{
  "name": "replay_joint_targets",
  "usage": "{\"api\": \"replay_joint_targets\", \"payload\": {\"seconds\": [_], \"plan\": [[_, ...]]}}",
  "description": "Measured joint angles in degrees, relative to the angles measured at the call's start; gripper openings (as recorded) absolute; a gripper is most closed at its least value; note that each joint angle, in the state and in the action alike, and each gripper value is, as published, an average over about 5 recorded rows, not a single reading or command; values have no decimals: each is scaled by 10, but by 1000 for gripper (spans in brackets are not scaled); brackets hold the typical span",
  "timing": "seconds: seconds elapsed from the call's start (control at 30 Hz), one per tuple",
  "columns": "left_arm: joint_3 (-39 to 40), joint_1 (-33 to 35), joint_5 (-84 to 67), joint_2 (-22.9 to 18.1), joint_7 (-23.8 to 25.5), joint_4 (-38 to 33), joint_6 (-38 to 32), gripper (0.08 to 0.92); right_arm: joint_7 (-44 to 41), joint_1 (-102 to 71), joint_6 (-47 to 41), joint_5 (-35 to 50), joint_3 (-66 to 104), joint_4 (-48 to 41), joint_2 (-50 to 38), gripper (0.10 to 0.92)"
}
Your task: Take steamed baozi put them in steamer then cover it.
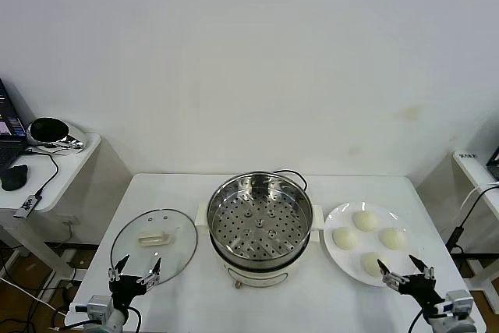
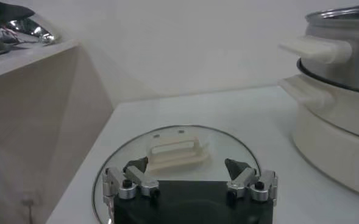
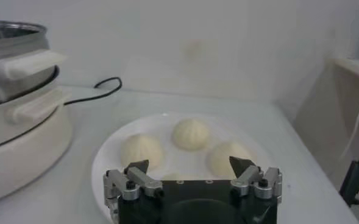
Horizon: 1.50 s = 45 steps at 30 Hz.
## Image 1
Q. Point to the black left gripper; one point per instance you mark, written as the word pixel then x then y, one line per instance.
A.
pixel 126 288

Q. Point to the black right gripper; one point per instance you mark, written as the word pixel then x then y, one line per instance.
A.
pixel 419 286

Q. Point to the white steamed baozi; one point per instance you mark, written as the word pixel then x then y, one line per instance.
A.
pixel 393 238
pixel 345 238
pixel 365 220
pixel 370 264

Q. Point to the perforated steel steamer basket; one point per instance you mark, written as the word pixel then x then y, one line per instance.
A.
pixel 257 227

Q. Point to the round glass pot lid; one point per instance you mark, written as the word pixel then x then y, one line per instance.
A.
pixel 177 249

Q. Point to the round white plate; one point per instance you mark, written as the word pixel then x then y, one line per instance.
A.
pixel 349 264

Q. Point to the white labelled side table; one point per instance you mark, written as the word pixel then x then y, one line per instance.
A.
pixel 471 171

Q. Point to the cream electric cooking pot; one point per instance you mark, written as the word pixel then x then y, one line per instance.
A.
pixel 257 274

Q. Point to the grey usb adapter dongle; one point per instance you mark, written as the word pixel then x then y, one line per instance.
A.
pixel 27 205

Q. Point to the black framed monitor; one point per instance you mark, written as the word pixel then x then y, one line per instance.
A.
pixel 494 169

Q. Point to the black computer mouse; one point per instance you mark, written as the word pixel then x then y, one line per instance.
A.
pixel 15 178

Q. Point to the shiny chrome round device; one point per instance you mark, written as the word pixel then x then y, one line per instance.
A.
pixel 47 130

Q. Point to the black open laptop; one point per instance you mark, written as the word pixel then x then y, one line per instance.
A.
pixel 8 122

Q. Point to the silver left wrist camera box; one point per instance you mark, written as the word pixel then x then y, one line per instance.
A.
pixel 97 307

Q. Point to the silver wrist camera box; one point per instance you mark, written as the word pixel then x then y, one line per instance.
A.
pixel 460 302
pixel 97 307

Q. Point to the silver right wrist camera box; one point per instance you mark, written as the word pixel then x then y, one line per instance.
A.
pixel 460 302

